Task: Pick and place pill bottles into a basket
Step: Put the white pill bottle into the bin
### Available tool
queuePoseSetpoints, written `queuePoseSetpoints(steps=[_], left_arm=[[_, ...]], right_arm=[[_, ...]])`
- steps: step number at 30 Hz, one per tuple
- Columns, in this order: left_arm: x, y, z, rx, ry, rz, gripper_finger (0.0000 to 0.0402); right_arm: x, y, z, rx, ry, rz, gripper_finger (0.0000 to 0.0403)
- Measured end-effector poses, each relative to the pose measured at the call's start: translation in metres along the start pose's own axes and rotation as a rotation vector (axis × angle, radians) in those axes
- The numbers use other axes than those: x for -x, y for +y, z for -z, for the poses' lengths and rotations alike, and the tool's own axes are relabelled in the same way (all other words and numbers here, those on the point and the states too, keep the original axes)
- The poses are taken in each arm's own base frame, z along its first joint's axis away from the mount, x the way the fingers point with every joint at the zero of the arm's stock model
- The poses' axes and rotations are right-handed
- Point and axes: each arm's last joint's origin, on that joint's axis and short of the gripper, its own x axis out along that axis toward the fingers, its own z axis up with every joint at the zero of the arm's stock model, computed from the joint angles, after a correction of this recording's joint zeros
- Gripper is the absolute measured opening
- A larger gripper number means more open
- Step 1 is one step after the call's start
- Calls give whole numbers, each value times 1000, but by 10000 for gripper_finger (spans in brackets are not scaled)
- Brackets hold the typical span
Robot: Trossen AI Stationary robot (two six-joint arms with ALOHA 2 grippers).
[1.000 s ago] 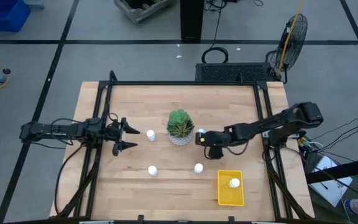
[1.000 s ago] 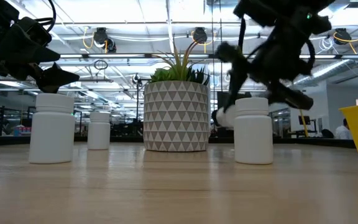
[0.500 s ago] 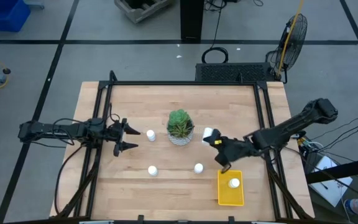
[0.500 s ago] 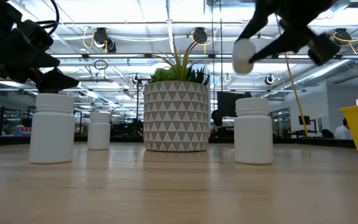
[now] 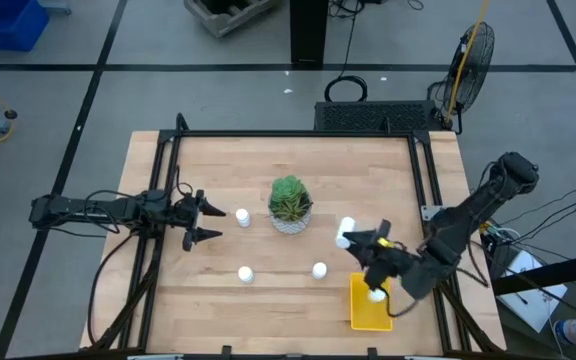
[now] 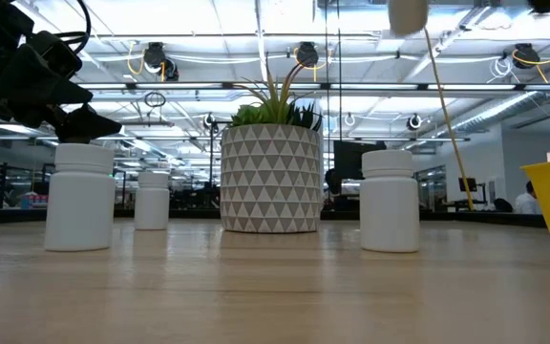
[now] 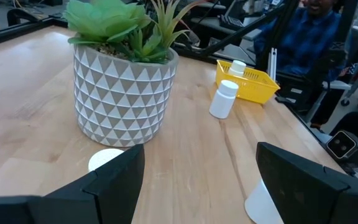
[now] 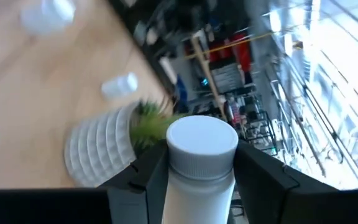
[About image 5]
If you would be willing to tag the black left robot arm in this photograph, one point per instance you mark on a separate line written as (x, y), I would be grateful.
(93, 207)

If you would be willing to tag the black metal bar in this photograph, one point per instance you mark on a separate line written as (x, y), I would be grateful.
(548, 274)

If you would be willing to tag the black floor fan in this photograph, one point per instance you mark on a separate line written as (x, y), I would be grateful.
(480, 65)

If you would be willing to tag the blue plastic bin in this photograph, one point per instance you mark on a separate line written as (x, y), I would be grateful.
(8, 22)

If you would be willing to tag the black round foot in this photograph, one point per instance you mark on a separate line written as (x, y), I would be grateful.
(11, 114)

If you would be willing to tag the grey wooden crate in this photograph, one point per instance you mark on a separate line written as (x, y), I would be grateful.
(218, 20)

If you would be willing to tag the black perforated metal box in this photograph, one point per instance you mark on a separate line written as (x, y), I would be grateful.
(373, 116)

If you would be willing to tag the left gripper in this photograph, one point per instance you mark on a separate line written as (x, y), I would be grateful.
(190, 215)

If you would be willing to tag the yellow plastic basket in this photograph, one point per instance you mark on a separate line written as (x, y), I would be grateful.
(368, 315)

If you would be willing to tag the white cardboard box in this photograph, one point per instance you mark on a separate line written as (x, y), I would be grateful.
(533, 300)

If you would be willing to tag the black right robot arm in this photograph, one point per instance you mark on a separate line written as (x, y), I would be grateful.
(473, 210)

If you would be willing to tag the triangle patterned plant pot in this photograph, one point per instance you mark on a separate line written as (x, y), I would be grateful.
(290, 228)

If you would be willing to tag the white pill bottle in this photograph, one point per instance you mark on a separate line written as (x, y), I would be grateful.
(242, 217)
(377, 295)
(319, 270)
(245, 274)
(344, 231)

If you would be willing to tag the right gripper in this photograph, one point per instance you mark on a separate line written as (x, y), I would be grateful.
(388, 265)

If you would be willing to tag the black aluminium table frame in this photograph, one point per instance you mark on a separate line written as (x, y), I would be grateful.
(293, 133)

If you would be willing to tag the black rectangular pillar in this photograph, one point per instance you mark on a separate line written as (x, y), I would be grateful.
(308, 30)

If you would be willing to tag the green succulent plant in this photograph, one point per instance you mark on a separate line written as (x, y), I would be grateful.
(288, 197)

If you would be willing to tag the silver mounting plate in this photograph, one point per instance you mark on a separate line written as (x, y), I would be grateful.
(429, 212)

